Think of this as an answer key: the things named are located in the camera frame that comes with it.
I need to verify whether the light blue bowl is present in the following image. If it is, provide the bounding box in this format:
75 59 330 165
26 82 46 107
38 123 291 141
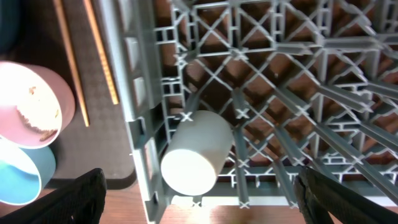
1 139 56 205

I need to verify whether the grey dishwasher rack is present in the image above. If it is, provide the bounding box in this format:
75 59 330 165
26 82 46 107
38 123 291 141
98 0 397 223

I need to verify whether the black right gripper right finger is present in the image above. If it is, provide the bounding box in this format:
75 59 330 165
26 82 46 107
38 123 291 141
294 167 397 224

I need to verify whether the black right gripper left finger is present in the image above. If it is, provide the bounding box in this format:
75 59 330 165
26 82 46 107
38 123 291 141
1 168 107 224

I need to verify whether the pink bowl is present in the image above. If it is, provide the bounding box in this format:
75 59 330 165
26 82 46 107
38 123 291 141
1 61 76 149

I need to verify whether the dark blue plate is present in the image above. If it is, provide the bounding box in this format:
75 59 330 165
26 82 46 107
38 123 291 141
1 0 21 54

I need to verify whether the white cup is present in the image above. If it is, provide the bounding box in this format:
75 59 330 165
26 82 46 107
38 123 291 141
160 110 234 196

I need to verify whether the right wooden chopstick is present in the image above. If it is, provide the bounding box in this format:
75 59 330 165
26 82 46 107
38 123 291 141
83 0 119 105

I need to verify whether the dark brown tray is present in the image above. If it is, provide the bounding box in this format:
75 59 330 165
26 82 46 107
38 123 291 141
1 0 136 190

